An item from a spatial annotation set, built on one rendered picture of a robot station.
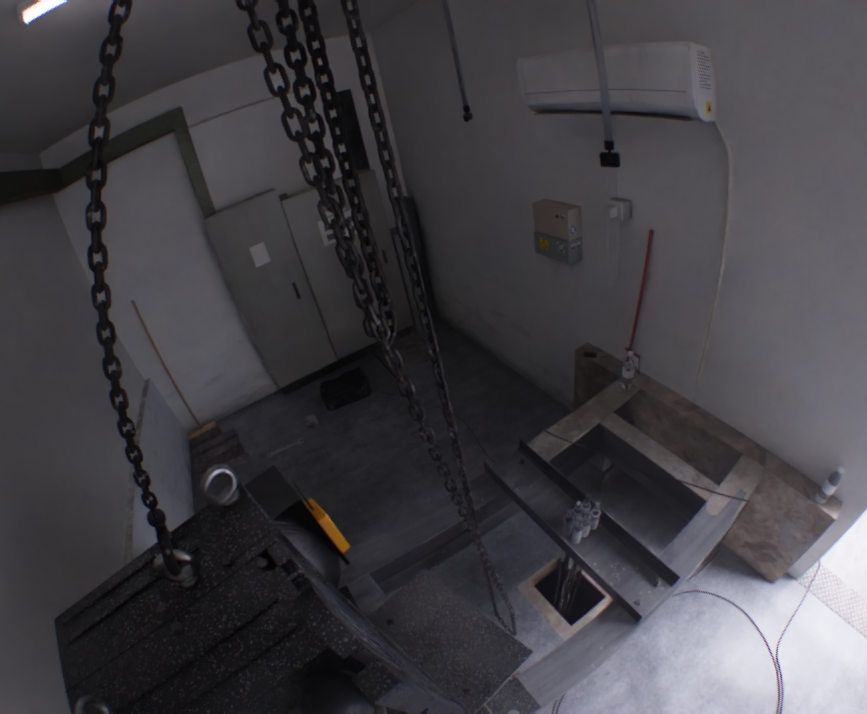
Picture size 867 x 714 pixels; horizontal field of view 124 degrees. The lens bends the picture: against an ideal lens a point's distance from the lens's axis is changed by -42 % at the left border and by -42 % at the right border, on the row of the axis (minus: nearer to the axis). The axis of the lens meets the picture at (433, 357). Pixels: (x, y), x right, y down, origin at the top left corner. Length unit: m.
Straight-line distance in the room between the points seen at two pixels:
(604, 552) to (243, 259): 2.97
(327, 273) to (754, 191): 2.98
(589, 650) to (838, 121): 1.85
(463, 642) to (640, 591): 0.65
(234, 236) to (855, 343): 3.60
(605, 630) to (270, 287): 3.08
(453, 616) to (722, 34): 2.06
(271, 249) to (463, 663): 2.93
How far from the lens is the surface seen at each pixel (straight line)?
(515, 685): 1.40
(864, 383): 1.78
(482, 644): 1.20
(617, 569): 1.54
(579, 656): 1.44
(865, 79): 1.56
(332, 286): 3.44
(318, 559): 0.99
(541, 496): 1.67
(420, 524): 1.67
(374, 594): 1.58
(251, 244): 3.22
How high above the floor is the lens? 2.06
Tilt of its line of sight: 35 degrees down
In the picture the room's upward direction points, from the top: 13 degrees counter-clockwise
